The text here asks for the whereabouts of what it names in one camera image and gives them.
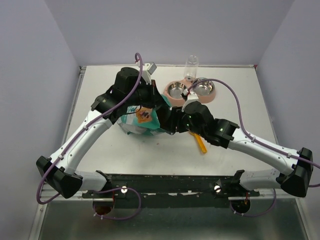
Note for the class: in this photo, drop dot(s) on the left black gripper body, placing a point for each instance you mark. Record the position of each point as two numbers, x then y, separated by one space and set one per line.
144 95

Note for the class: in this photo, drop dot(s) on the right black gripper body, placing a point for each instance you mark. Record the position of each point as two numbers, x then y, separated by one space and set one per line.
183 123

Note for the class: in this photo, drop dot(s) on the teal dog food bag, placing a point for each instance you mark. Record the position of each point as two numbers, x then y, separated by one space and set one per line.
140 120

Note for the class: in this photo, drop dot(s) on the yellow plastic scoop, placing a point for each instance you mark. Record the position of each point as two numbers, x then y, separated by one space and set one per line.
199 142

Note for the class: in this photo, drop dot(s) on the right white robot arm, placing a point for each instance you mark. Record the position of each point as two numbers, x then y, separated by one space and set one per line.
291 169

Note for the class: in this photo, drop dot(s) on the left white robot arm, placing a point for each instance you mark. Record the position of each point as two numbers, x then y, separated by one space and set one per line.
131 88

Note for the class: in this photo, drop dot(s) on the clear water bottle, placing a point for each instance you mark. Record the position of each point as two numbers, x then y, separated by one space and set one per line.
191 68

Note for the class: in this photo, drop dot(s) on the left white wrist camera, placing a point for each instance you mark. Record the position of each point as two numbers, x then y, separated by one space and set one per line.
146 70

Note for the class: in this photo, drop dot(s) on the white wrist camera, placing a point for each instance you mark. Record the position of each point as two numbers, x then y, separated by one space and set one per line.
146 70
189 97

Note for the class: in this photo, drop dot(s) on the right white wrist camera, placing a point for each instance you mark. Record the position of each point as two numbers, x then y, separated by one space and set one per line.
189 97

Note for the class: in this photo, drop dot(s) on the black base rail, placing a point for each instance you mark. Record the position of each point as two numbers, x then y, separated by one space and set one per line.
127 191

